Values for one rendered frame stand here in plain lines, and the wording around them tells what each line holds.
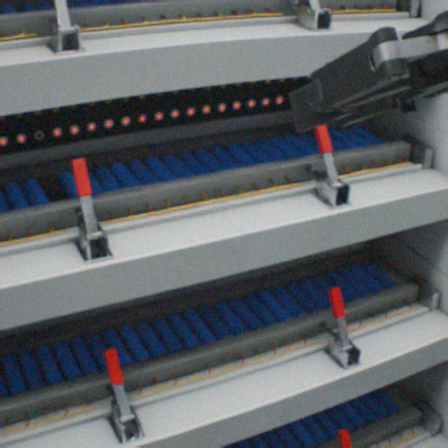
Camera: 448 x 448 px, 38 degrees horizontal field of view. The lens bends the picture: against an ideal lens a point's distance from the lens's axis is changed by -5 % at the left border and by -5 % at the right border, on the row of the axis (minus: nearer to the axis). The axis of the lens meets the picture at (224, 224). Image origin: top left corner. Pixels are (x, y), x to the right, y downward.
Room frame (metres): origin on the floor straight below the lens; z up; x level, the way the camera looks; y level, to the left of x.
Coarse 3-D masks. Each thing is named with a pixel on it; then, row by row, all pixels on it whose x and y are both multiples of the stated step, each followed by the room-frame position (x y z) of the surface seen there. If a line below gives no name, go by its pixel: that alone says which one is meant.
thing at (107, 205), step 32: (288, 160) 0.75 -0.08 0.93; (320, 160) 0.76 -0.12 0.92; (352, 160) 0.78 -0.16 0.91; (384, 160) 0.80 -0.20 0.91; (128, 192) 0.67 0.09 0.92; (160, 192) 0.68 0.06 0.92; (192, 192) 0.69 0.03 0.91; (224, 192) 0.71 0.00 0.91; (256, 192) 0.71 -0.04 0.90; (0, 224) 0.61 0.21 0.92; (32, 224) 0.62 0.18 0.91; (64, 224) 0.64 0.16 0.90
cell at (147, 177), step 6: (132, 162) 0.75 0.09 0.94; (138, 162) 0.74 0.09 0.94; (132, 168) 0.74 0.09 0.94; (138, 168) 0.73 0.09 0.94; (144, 168) 0.73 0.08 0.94; (138, 174) 0.72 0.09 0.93; (144, 174) 0.72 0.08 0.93; (150, 174) 0.72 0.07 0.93; (138, 180) 0.72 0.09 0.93; (144, 180) 0.71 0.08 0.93; (150, 180) 0.70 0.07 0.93; (156, 180) 0.70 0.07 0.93
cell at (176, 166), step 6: (168, 156) 0.76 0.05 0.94; (174, 156) 0.76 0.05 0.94; (162, 162) 0.76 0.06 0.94; (168, 162) 0.75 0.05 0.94; (174, 162) 0.75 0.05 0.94; (180, 162) 0.75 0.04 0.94; (168, 168) 0.75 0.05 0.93; (174, 168) 0.74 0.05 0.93; (180, 168) 0.73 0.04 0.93; (186, 168) 0.73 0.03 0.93; (174, 174) 0.73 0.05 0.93; (180, 174) 0.72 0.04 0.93; (186, 174) 0.72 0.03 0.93; (192, 174) 0.72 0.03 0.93
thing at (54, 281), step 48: (96, 144) 0.76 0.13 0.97; (144, 144) 0.78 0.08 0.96; (432, 144) 0.81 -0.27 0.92; (240, 192) 0.72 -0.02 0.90; (384, 192) 0.74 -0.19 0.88; (432, 192) 0.75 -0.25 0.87; (144, 240) 0.62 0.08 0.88; (192, 240) 0.63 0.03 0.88; (240, 240) 0.64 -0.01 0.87; (288, 240) 0.67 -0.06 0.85; (336, 240) 0.70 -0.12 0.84; (0, 288) 0.54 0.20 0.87; (48, 288) 0.56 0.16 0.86; (96, 288) 0.58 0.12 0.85; (144, 288) 0.61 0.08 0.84
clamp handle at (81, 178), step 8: (72, 160) 0.61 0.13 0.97; (80, 160) 0.61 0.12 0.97; (72, 168) 0.61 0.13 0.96; (80, 168) 0.61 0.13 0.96; (80, 176) 0.60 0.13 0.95; (80, 184) 0.60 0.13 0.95; (88, 184) 0.60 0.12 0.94; (80, 192) 0.60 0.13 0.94; (88, 192) 0.60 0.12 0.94; (80, 200) 0.60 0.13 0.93; (88, 200) 0.60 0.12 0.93; (88, 208) 0.60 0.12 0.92; (88, 216) 0.60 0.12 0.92; (88, 224) 0.59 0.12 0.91; (96, 224) 0.60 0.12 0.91; (88, 232) 0.59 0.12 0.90; (96, 232) 0.60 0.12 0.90
